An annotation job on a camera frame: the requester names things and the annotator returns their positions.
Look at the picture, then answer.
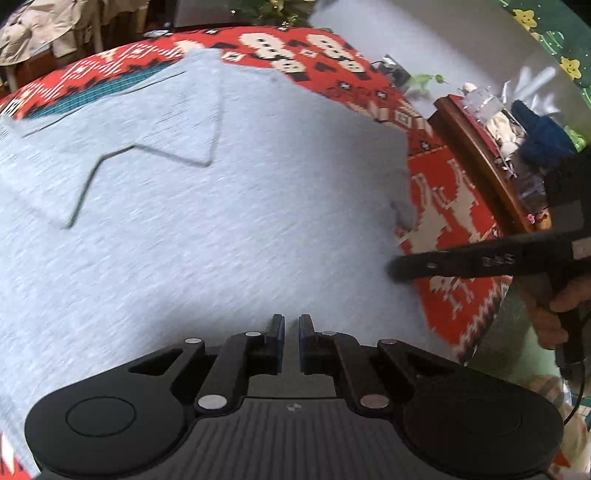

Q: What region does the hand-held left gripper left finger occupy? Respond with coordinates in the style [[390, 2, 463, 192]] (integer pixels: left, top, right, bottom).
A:
[[129, 315, 284, 415]]

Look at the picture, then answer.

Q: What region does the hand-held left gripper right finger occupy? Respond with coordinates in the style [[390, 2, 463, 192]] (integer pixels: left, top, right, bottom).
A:
[[299, 315, 455, 415]]

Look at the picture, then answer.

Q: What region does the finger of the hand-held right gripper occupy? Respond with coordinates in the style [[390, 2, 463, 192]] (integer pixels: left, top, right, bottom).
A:
[[389, 244, 467, 283]]

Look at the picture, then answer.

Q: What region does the grey knit shirt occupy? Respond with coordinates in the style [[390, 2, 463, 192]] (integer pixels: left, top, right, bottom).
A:
[[0, 48, 458, 462]]

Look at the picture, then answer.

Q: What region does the person's right hand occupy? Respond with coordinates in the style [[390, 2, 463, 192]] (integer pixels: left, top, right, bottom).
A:
[[526, 279, 591, 352]]

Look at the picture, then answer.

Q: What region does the dark blue fuzzy cloth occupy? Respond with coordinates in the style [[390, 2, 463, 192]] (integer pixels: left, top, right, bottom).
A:
[[510, 99, 578, 174]]

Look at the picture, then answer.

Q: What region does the cream cloth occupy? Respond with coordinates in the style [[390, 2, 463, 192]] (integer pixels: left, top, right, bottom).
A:
[[485, 111, 527, 158]]

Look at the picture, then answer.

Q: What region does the wooden nightstand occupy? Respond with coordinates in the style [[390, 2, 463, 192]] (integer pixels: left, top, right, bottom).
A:
[[427, 95, 552, 234]]

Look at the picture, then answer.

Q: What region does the red patterned blanket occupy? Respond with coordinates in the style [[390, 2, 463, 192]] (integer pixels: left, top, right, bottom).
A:
[[0, 25, 513, 480]]

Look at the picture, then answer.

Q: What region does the clear plastic organizer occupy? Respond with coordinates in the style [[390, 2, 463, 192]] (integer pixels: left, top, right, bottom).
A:
[[462, 83, 504, 116]]

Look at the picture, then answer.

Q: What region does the green plush toy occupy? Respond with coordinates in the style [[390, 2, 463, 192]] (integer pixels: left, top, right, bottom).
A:
[[411, 73, 448, 97]]

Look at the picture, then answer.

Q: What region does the small Christmas tree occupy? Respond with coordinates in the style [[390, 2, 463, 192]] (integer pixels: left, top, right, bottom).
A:
[[235, 0, 315, 28]]

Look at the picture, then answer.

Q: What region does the green cutting mat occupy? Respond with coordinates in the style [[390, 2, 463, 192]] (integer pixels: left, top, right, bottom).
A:
[[25, 69, 185, 121]]

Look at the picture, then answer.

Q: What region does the beige jacket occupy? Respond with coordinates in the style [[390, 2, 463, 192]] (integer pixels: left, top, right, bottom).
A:
[[0, 0, 93, 65]]

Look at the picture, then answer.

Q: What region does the green Christmas wall cloth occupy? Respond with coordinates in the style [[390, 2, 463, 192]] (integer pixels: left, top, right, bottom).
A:
[[492, 0, 591, 90]]

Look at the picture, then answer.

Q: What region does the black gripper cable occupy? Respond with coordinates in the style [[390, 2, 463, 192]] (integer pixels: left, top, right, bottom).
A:
[[558, 360, 591, 425]]

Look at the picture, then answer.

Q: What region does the wall socket with charger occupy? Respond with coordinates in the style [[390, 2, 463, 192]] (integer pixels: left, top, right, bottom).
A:
[[376, 55, 411, 88]]

